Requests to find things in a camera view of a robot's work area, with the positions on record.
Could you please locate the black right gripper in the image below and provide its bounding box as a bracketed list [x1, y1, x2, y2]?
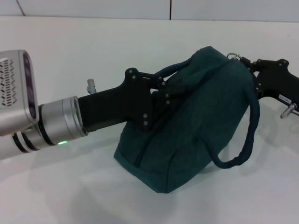
[241, 56, 299, 105]

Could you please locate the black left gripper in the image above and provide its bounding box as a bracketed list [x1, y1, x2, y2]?
[78, 68, 188, 133]

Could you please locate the dark teal fabric bag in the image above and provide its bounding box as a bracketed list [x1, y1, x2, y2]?
[113, 46, 261, 195]

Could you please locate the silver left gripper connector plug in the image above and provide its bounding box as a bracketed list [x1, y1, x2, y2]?
[86, 78, 97, 93]

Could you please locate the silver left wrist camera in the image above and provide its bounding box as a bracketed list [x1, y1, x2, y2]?
[0, 49, 40, 137]

